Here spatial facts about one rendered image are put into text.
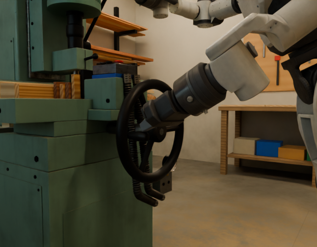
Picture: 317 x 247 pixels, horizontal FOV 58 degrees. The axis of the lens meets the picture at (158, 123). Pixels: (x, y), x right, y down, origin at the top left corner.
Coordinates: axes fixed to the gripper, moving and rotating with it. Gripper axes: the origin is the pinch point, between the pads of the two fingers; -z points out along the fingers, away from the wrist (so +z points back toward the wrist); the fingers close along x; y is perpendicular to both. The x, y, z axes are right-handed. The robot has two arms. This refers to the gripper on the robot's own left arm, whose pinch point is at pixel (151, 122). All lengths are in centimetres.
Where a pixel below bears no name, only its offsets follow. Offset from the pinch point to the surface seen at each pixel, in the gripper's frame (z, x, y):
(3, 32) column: -45, -2, 61
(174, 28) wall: -124, 327, 226
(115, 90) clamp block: -10.0, 3.8, 15.0
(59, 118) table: -21.7, -7.5, 12.6
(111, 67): -9.0, 4.7, 22.1
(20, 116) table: -21.2, -18.0, 13.0
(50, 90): -31.1, -0.5, 27.6
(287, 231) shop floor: -44, 160, -66
